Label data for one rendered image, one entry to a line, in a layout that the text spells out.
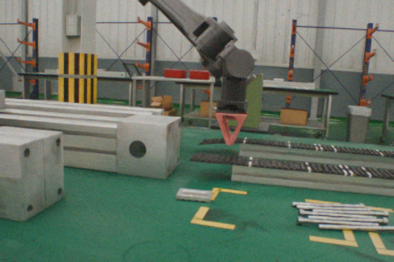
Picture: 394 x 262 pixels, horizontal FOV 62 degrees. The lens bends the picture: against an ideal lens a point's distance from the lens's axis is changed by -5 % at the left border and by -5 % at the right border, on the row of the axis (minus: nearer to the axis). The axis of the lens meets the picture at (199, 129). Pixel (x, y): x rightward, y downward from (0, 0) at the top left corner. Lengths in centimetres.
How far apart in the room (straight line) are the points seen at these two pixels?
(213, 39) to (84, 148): 35
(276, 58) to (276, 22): 83
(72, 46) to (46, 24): 645
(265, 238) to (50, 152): 29
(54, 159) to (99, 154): 16
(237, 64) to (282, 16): 771
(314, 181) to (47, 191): 42
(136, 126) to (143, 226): 22
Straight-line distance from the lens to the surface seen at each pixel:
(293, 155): 79
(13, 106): 96
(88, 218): 45
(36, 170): 46
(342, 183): 62
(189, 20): 83
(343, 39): 844
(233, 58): 69
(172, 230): 42
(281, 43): 831
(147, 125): 58
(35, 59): 1037
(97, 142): 63
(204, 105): 567
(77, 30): 413
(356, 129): 567
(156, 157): 59
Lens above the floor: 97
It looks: 10 degrees down
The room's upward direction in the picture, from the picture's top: 3 degrees clockwise
